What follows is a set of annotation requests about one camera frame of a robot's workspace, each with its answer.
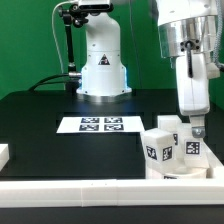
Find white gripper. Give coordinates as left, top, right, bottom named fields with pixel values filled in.
left=176, top=53, right=220, bottom=138

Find white round stool seat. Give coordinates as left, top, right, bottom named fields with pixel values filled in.
left=145, top=163, right=207, bottom=179

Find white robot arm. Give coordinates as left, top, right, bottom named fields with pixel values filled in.
left=78, top=0, right=223, bottom=138

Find white U-shaped obstacle fence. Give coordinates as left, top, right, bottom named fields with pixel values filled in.
left=0, top=141, right=224, bottom=209

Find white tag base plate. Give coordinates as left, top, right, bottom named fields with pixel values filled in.
left=57, top=116, right=144, bottom=134

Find white camera cable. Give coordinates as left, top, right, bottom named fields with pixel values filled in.
left=51, top=0, right=75, bottom=74

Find black camera on mount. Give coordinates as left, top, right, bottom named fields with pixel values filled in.
left=78, top=0, right=113, bottom=13

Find black cables on table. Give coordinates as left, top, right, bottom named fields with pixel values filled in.
left=27, top=73, right=82, bottom=92

